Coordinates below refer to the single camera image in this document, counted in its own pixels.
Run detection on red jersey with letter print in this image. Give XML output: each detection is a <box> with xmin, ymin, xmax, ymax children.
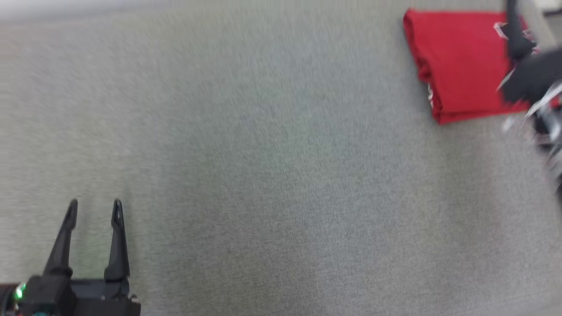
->
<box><xmin>403</xmin><ymin>8</ymin><xmax>562</xmax><ymax>125</ymax></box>

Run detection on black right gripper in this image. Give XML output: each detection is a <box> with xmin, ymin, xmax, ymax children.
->
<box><xmin>497</xmin><ymin>0</ymin><xmax>562</xmax><ymax>106</ymax></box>

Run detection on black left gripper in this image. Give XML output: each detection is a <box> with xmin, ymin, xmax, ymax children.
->
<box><xmin>43</xmin><ymin>199</ymin><xmax>141</xmax><ymax>316</ymax></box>

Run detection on grey fabric sofa seat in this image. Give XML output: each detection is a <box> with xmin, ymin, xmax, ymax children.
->
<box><xmin>0</xmin><ymin>7</ymin><xmax>562</xmax><ymax>316</ymax></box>

